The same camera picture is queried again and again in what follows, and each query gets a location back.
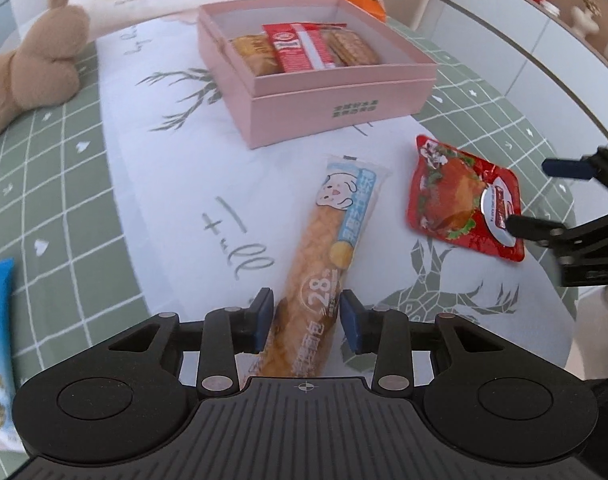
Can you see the long bread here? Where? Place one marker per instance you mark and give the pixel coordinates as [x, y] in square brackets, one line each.
[342, 198]

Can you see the red long snack packet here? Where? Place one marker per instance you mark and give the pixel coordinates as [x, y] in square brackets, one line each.
[299, 46]

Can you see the round bread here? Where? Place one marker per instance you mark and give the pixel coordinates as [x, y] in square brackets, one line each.
[258, 53]

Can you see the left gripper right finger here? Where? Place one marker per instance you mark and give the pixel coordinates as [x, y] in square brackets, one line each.
[386, 334]

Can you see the white printed table runner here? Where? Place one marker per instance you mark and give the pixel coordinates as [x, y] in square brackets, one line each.
[208, 221]

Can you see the white ceramic vase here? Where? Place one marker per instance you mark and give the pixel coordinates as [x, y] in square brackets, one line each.
[584, 20]

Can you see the pink cardboard gift box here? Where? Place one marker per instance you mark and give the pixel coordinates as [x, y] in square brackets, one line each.
[275, 108]

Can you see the red chicken snack pouch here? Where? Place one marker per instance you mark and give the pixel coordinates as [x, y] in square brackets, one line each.
[464, 200]

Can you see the green grid tablecloth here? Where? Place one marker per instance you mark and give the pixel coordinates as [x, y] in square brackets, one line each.
[75, 284]

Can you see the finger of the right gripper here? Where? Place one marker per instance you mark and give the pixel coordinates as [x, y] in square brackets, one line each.
[588, 241]
[590, 167]

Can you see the brown plush rabbit toy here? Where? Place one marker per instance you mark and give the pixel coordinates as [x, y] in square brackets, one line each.
[41, 72]

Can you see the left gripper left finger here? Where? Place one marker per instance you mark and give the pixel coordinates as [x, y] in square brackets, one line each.
[228, 332]

